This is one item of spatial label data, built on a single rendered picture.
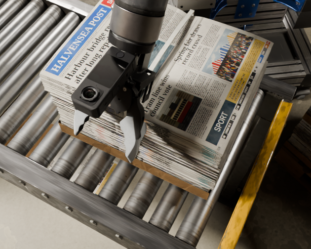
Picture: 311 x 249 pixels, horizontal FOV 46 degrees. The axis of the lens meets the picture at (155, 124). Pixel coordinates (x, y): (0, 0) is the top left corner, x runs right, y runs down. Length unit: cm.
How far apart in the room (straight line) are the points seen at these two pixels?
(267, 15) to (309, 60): 39
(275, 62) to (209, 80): 121
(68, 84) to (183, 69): 22
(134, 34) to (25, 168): 48
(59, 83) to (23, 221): 109
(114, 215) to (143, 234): 8
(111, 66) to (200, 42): 26
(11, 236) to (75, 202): 91
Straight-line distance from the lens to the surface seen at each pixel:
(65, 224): 167
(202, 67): 71
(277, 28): 202
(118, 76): 53
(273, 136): 91
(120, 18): 53
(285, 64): 187
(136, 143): 59
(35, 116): 95
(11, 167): 90
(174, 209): 82
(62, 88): 71
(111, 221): 81
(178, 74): 69
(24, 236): 170
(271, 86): 101
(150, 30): 53
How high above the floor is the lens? 157
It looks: 60 degrees down
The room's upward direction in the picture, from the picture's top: 2 degrees clockwise
